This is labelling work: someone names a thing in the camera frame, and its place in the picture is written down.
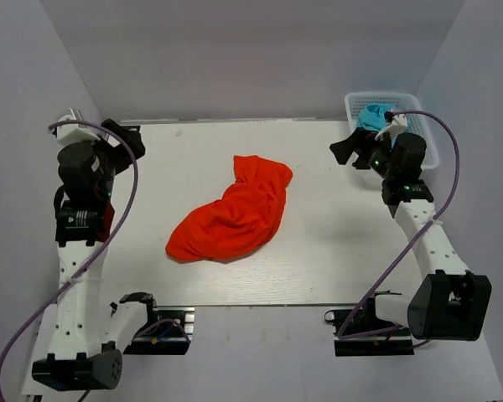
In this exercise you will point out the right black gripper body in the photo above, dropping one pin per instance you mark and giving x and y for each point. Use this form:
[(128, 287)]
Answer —
[(375, 154)]

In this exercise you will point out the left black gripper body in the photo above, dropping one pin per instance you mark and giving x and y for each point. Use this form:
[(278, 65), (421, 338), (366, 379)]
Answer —
[(113, 158)]

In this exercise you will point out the orange t-shirt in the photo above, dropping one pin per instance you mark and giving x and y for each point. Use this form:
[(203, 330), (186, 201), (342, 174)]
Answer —
[(246, 217)]

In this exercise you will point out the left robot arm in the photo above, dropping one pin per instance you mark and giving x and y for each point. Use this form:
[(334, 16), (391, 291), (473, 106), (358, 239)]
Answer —
[(85, 353)]

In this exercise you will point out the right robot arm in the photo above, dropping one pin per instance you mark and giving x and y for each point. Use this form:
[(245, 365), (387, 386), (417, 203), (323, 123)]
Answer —
[(451, 301)]

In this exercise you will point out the light blue t-shirt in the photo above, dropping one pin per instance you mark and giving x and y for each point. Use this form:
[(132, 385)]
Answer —
[(372, 117)]

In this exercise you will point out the white plastic basket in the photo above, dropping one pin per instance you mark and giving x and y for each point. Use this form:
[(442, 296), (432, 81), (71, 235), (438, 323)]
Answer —
[(355, 102)]

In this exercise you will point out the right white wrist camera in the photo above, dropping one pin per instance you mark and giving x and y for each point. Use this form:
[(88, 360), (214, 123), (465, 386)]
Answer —
[(396, 124)]

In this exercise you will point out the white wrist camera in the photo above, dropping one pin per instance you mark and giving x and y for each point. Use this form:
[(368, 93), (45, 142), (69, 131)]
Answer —
[(396, 124), (72, 133)]

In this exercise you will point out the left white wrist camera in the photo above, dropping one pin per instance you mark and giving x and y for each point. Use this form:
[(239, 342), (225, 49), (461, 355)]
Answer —
[(72, 133)]

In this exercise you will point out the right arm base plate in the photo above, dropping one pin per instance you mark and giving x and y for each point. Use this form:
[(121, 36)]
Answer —
[(368, 337)]

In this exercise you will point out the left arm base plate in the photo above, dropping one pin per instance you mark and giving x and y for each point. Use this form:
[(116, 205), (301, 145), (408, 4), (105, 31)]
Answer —
[(171, 337)]

